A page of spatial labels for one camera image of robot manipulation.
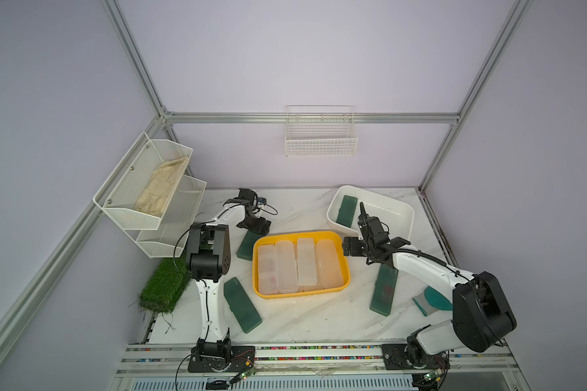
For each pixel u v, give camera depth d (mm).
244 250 957
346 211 1121
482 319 438
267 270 887
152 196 768
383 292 854
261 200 978
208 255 577
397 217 1086
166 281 833
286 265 900
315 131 955
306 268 885
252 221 915
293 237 956
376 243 677
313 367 732
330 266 915
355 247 801
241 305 839
